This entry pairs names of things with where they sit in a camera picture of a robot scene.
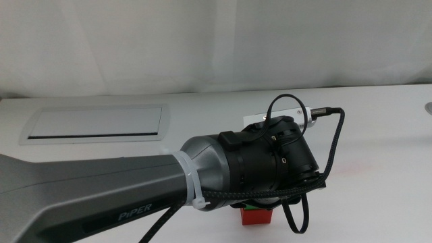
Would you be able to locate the white zip tie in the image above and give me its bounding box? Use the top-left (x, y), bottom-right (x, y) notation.
top-left (161, 146), bottom-right (211, 211)

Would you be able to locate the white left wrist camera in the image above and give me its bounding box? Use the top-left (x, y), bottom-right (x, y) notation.
top-left (243, 106), bottom-right (319, 129)

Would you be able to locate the black braided cable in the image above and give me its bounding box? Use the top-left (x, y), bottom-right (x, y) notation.
top-left (138, 107), bottom-right (346, 243)

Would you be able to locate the grey table cable hatch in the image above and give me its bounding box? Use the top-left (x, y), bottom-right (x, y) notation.
top-left (19, 103), bottom-right (171, 146)

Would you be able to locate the red cube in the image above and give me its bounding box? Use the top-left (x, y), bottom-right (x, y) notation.
top-left (240, 207), bottom-right (273, 226)

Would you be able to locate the thin black cable loop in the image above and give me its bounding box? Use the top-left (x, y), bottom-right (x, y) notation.
top-left (281, 193), bottom-right (310, 235)
top-left (259, 93), bottom-right (308, 144)

